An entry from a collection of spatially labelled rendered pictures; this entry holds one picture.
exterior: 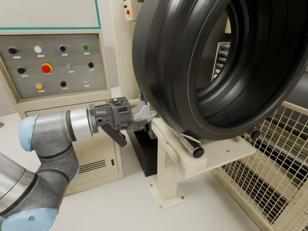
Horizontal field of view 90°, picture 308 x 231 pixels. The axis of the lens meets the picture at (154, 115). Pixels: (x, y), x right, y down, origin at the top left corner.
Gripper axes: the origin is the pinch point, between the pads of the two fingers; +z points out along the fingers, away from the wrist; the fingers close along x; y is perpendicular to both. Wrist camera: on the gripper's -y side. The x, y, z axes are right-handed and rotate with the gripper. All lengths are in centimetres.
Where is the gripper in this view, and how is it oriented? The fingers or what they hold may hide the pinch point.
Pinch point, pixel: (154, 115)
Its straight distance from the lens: 53.7
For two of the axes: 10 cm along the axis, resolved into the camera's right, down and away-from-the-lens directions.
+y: 0.0, -8.6, -5.0
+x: -3.7, -4.7, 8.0
